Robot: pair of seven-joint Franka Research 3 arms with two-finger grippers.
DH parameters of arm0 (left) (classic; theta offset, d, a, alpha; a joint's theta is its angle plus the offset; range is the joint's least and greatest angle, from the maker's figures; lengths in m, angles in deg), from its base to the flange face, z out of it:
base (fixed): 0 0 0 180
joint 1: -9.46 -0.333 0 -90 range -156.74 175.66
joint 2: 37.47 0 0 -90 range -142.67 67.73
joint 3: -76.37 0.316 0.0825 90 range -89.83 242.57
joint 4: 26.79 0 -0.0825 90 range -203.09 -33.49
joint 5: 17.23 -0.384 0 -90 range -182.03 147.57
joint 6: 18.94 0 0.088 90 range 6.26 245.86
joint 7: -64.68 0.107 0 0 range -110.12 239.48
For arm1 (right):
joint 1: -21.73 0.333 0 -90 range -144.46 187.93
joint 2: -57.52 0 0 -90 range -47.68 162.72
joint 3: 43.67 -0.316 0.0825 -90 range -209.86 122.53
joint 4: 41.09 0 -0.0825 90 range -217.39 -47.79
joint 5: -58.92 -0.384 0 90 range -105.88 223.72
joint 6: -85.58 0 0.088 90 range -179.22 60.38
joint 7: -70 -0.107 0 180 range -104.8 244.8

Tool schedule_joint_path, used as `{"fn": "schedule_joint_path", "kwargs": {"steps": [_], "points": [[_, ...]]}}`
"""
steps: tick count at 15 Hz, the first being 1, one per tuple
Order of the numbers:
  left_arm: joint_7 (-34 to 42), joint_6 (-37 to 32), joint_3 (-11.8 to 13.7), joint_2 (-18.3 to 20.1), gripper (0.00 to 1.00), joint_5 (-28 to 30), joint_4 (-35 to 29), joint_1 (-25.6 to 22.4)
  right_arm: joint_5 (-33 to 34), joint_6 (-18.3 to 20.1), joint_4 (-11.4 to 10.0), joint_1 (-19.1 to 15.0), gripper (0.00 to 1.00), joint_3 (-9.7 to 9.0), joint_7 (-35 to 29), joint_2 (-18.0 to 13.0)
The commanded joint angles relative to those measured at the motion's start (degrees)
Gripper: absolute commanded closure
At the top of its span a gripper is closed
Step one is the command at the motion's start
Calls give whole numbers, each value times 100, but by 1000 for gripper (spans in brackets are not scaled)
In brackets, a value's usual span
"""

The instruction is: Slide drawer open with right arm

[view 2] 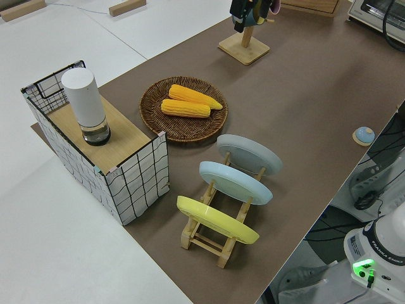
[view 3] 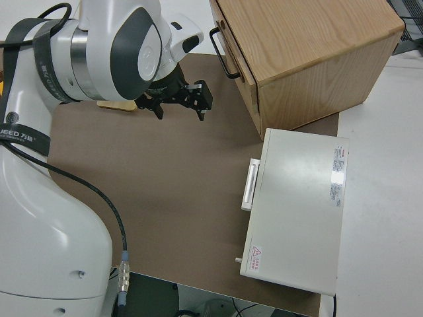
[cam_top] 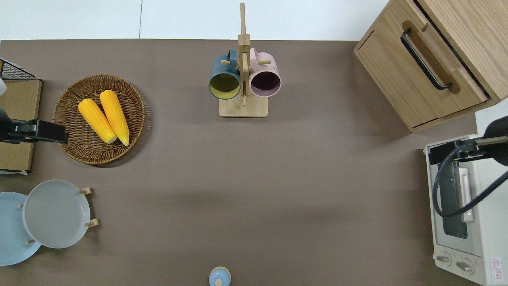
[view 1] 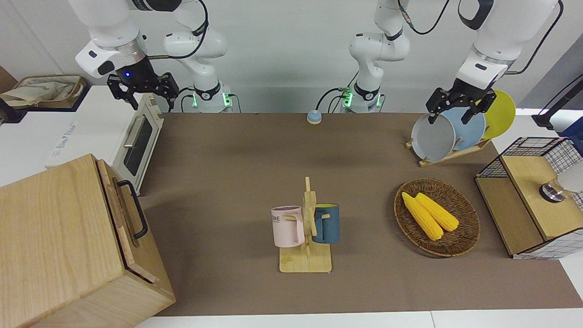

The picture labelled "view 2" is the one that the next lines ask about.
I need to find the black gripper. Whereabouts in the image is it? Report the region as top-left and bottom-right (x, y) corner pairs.
(230, 0), (254, 32)

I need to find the dark green mug yellow inside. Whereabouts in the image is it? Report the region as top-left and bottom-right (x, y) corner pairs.
(232, 0), (270, 27)

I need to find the wooden mug tree stand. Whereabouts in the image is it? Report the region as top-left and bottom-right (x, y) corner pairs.
(218, 17), (275, 67)

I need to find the light wooden cabinet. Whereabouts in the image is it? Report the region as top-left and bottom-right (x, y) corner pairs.
(280, 0), (341, 17)

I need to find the yellow corn cob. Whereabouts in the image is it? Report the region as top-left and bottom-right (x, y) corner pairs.
(168, 84), (224, 111)
(161, 99), (211, 119)

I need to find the brown table mat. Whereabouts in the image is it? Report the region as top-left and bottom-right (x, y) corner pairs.
(30, 0), (405, 304)

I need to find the light wooden block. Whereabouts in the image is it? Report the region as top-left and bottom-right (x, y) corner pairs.
(0, 0), (48, 22)
(108, 0), (147, 17)

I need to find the round brown wicker tray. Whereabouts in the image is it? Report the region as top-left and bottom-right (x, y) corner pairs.
(139, 75), (229, 143)

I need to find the grey plate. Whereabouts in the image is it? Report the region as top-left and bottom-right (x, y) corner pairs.
(216, 134), (284, 177)

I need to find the white toaster oven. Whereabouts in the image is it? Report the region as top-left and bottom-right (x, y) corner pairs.
(347, 0), (405, 53)

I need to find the light blue plate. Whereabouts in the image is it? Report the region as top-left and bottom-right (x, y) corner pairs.
(199, 160), (273, 206)

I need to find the light wooden board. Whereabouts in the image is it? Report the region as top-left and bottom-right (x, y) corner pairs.
(47, 94), (150, 168)

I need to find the white cylinder bottle clear base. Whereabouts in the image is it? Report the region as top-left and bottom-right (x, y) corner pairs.
(61, 68), (112, 147)

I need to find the white grid pattern storage box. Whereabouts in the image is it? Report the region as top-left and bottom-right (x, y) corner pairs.
(21, 60), (171, 226)

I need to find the yellow plate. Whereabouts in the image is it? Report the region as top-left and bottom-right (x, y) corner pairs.
(176, 195), (261, 245)

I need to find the wooden plate rack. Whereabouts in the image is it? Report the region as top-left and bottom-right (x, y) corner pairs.
(180, 151), (267, 269)

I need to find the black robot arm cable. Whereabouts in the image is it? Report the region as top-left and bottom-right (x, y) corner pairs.
(382, 0), (405, 53)

